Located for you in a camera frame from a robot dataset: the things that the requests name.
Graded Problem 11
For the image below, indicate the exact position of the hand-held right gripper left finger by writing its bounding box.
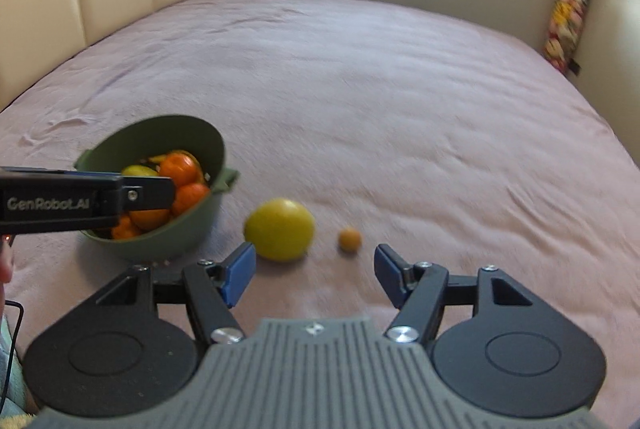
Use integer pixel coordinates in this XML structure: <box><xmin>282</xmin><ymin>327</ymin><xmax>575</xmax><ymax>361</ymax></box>
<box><xmin>75</xmin><ymin>243</ymin><xmax>257</xmax><ymax>345</ymax></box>

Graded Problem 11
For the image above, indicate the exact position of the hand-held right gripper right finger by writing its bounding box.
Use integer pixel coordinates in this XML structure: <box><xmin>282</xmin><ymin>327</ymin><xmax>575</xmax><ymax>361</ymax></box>
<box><xmin>374</xmin><ymin>244</ymin><xmax>553</xmax><ymax>344</ymax></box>

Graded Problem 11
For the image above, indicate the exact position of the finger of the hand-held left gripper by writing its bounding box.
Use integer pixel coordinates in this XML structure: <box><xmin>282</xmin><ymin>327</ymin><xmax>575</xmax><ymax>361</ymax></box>
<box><xmin>102</xmin><ymin>176</ymin><xmax>177</xmax><ymax>215</ymax></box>

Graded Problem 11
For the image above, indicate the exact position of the small orange kumquat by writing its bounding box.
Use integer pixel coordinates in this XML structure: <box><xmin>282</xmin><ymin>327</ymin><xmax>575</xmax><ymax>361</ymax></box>
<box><xmin>338</xmin><ymin>228</ymin><xmax>362</xmax><ymax>253</ymax></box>

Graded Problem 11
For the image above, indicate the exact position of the green colander bowl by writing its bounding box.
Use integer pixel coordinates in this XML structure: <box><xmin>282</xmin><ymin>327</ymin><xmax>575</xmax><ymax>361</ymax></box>
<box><xmin>74</xmin><ymin>114</ymin><xmax>240</xmax><ymax>262</ymax></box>

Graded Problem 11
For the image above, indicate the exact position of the large yellow lemon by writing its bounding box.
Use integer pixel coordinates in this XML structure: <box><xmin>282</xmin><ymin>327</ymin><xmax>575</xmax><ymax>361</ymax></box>
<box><xmin>243</xmin><ymin>198</ymin><xmax>316</xmax><ymax>261</ymax></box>

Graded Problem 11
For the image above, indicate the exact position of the person's left forearm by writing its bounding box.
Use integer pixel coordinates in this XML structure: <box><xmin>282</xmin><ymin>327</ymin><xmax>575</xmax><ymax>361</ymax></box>
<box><xmin>0</xmin><ymin>235</ymin><xmax>14</xmax><ymax>285</ymax></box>

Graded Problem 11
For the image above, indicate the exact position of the pink bed blanket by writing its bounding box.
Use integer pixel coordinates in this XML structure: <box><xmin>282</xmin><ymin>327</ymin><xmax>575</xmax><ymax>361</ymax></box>
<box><xmin>0</xmin><ymin>0</ymin><xmax>640</xmax><ymax>410</ymax></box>

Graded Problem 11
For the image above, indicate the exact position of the colourful hanging fabric toy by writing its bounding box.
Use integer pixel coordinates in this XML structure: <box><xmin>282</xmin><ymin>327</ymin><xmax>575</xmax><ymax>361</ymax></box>
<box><xmin>544</xmin><ymin>0</ymin><xmax>596</xmax><ymax>72</ymax></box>

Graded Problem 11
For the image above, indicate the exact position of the black cable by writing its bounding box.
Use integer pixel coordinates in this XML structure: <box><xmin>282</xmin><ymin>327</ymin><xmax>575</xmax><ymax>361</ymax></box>
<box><xmin>0</xmin><ymin>301</ymin><xmax>25</xmax><ymax>405</ymax></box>

